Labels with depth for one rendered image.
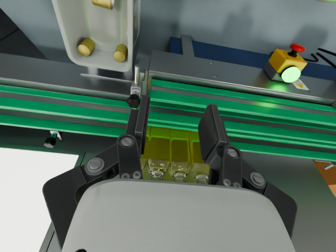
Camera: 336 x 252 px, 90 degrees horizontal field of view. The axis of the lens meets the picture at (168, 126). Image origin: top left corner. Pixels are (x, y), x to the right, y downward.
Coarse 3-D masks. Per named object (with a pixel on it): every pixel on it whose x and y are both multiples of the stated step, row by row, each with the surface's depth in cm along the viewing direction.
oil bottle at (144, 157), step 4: (148, 128) 48; (148, 132) 47; (148, 136) 46; (148, 140) 46; (148, 144) 45; (144, 148) 44; (144, 152) 43; (144, 156) 42; (140, 160) 41; (144, 160) 42; (144, 164) 42; (144, 168) 43
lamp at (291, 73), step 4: (284, 68) 49; (288, 68) 48; (292, 68) 47; (296, 68) 47; (284, 72) 49; (288, 72) 48; (292, 72) 47; (296, 72) 47; (280, 76) 51; (284, 76) 49; (288, 76) 48; (292, 76) 48; (296, 76) 48; (284, 80) 50; (288, 80) 49; (292, 80) 49
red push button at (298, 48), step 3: (291, 45) 48; (294, 45) 47; (297, 45) 47; (300, 45) 47; (291, 48) 48; (294, 48) 47; (297, 48) 47; (300, 48) 46; (303, 48) 47; (291, 51) 49; (294, 51) 48; (297, 51) 47; (300, 51) 47; (294, 54) 49
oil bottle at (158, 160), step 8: (152, 128) 48; (160, 128) 49; (168, 128) 49; (152, 136) 46; (160, 136) 47; (168, 136) 47; (152, 144) 45; (160, 144) 45; (168, 144) 46; (152, 152) 43; (160, 152) 44; (168, 152) 44; (152, 160) 42; (160, 160) 42; (168, 160) 43; (152, 168) 41; (160, 168) 41
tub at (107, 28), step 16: (64, 0) 39; (80, 0) 42; (128, 0) 36; (64, 16) 40; (80, 16) 45; (96, 16) 45; (112, 16) 45; (128, 16) 38; (64, 32) 41; (80, 32) 48; (96, 32) 48; (112, 32) 48; (128, 32) 41; (96, 48) 51; (112, 48) 51; (128, 48) 44; (80, 64) 48; (96, 64) 48; (112, 64) 49; (128, 64) 47
